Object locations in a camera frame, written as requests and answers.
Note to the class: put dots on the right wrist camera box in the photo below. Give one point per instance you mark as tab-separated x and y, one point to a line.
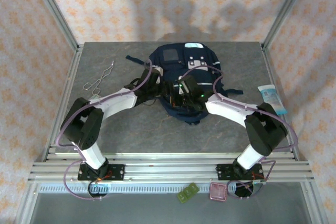
181	90

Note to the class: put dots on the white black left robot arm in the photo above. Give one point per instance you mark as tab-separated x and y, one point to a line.
115	102

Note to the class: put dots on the aluminium frame post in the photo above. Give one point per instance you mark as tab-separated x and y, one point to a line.
284	11
56	11

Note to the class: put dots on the pink square box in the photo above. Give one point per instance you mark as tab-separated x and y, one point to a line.
218	192

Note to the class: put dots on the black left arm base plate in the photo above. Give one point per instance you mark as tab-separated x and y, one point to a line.
118	171

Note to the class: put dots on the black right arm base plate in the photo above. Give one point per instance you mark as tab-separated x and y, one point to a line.
223	171

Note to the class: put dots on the green plastic tag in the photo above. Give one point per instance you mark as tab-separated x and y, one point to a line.
187	193

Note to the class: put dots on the navy blue backpack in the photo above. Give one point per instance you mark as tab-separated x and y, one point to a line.
168	70

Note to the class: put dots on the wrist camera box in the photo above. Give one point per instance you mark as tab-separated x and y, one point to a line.
157	71
181	90

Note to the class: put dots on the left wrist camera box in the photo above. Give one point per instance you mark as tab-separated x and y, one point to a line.
157	71

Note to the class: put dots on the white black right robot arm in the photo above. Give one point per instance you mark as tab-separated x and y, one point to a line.
228	111

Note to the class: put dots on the aluminium front beam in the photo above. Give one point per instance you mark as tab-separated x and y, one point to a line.
170	167

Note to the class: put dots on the small plaster packet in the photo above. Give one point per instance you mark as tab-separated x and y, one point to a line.
96	96

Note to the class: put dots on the aluminium table side rail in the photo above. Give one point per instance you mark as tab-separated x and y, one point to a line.
269	64
71	77

